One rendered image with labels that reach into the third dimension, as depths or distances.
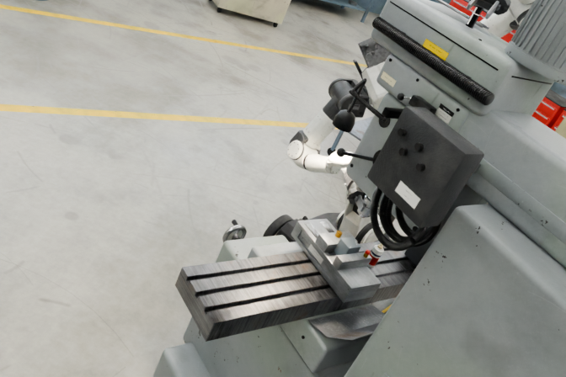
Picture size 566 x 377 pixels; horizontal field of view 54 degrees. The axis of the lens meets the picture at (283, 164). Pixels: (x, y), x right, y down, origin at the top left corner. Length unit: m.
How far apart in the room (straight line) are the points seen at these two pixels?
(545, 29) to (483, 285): 0.62
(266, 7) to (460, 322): 6.93
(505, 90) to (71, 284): 2.21
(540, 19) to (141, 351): 2.13
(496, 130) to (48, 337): 2.05
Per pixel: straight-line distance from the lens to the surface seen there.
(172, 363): 2.52
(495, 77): 1.50
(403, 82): 1.67
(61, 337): 2.76
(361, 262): 2.02
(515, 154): 1.48
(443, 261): 1.46
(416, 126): 1.32
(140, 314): 2.93
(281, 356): 2.10
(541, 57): 1.49
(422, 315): 1.53
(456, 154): 1.25
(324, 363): 1.96
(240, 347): 2.30
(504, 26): 2.16
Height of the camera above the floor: 2.10
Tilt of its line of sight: 27 degrees down
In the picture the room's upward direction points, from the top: 25 degrees clockwise
